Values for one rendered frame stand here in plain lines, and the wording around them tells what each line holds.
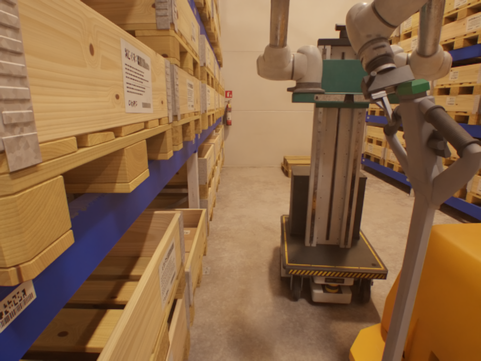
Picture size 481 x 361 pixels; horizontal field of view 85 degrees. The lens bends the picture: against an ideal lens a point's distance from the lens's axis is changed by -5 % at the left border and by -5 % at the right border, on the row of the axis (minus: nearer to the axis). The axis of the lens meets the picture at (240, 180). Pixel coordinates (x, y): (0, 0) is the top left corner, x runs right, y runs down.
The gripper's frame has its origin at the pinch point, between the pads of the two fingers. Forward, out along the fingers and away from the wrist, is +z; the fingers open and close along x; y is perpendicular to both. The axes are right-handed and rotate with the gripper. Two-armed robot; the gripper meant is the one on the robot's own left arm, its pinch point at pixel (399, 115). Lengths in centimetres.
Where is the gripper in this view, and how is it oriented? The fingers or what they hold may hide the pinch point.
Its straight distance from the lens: 87.8
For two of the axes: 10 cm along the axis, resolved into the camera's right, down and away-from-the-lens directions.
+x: 9.5, -2.3, -1.9
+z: 1.7, 9.4, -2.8
